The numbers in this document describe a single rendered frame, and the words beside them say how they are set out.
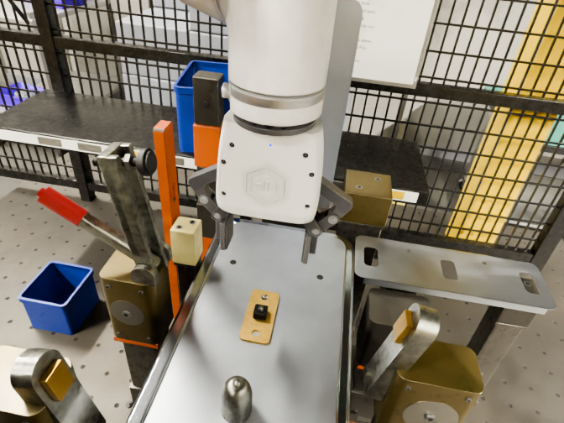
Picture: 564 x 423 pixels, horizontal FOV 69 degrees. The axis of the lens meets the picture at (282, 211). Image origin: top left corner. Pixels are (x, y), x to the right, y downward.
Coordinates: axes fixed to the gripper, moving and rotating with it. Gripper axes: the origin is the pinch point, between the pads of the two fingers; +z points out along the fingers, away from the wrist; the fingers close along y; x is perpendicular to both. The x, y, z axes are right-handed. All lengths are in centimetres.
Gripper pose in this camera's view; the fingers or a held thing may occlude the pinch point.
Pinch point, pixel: (266, 242)
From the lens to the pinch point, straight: 46.7
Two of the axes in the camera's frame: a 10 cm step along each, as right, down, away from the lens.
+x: 1.6, -5.7, 8.0
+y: 9.8, 1.5, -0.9
